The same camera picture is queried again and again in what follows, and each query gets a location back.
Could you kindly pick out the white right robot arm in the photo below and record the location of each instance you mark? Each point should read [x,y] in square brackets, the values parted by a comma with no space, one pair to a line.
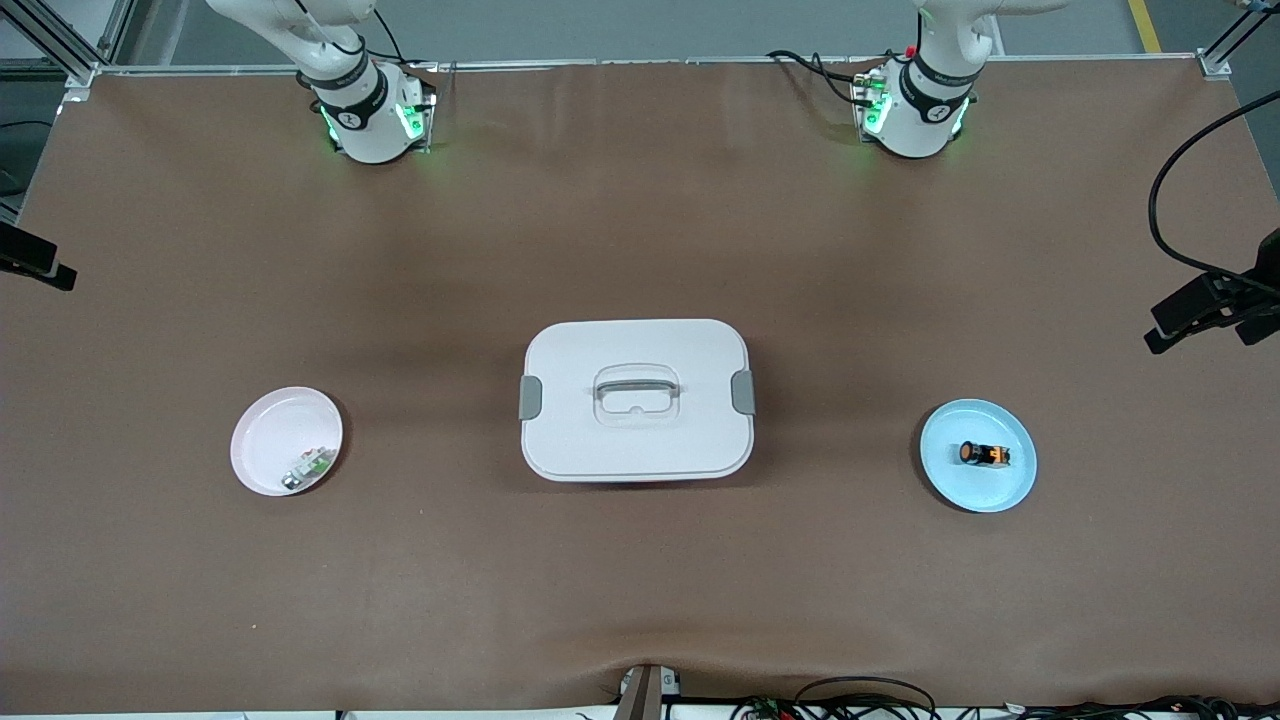
[365,120]

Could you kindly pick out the brown table mat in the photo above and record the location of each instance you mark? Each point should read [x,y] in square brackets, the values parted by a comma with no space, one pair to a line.
[640,580]

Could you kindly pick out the orange push-button switch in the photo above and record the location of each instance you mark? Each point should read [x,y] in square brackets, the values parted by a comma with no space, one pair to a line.
[985,454]

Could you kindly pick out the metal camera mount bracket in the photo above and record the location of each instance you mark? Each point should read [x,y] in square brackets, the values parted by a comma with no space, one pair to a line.
[645,695]

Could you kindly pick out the green push-button switch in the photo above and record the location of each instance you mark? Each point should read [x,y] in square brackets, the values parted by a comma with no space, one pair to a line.
[308,468]

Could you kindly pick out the white lidded storage box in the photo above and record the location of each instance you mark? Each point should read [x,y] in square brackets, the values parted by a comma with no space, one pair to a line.
[636,440]

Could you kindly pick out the pink round plate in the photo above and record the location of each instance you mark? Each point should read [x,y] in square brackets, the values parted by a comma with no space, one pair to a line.
[262,450]

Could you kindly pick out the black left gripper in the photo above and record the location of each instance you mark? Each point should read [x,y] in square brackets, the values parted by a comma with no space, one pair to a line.
[1262,283]

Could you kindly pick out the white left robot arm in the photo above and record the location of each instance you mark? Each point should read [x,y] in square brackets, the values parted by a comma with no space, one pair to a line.
[915,125]

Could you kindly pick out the aluminium frame post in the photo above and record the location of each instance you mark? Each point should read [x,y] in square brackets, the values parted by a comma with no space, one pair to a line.
[70,45]
[1228,45]

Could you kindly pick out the light blue round plate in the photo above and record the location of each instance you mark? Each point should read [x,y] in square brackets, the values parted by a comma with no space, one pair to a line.
[960,485]

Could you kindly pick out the aluminium frame rail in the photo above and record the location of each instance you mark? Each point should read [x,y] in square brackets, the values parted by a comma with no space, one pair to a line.
[600,63]

